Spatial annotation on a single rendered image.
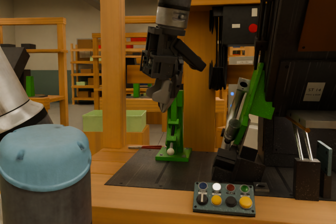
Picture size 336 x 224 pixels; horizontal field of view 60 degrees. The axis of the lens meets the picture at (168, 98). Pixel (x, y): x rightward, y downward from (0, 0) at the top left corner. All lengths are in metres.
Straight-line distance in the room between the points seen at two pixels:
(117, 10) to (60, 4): 10.87
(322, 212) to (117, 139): 0.90
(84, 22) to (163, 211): 11.17
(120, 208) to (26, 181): 0.43
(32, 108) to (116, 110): 0.87
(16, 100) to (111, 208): 0.41
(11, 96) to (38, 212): 0.20
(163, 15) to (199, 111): 0.70
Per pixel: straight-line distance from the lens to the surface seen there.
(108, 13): 1.40
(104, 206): 0.82
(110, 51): 1.38
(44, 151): 0.40
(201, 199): 0.76
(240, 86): 0.99
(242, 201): 0.77
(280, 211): 0.83
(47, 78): 12.25
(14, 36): 12.89
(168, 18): 0.67
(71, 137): 0.43
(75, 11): 11.95
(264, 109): 0.94
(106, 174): 1.10
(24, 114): 0.52
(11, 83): 0.53
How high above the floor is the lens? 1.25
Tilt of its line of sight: 5 degrees down
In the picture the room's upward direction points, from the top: straight up
